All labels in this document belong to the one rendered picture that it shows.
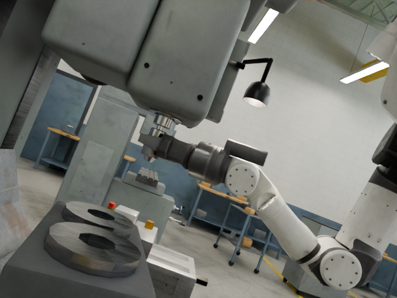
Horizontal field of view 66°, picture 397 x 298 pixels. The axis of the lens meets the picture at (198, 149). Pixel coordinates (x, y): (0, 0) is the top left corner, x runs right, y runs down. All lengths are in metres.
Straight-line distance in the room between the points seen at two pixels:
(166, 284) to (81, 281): 0.48
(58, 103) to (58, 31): 7.00
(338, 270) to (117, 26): 0.66
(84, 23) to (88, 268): 0.53
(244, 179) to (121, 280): 0.41
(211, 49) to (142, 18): 0.16
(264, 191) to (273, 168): 6.97
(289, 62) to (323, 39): 1.08
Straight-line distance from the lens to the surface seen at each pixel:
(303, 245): 0.70
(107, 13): 0.70
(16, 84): 0.89
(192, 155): 0.68
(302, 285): 5.13
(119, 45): 0.68
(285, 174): 7.81
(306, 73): 8.28
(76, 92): 7.62
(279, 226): 0.69
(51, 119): 7.70
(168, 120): 0.73
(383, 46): 0.75
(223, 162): 0.67
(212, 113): 0.75
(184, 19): 0.71
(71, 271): 0.28
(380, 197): 0.72
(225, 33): 0.71
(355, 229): 0.72
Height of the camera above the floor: 1.22
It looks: 3 degrees up
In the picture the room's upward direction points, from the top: 21 degrees clockwise
